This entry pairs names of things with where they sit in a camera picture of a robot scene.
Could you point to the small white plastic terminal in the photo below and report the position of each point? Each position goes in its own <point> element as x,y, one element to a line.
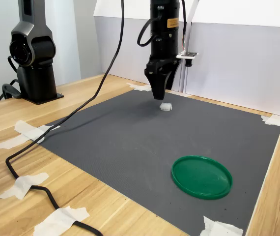
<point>166,107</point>

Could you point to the round green lid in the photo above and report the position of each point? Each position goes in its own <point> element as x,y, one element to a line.
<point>201,178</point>

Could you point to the white tape on mat corner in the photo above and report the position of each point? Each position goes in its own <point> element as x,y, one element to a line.
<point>140,87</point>
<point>218,228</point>
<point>24,130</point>
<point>275,121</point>

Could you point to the white partition panel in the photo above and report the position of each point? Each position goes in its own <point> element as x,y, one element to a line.
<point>240,68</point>
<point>130,49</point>

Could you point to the dark grey mat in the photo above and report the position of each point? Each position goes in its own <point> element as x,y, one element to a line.
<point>142,147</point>

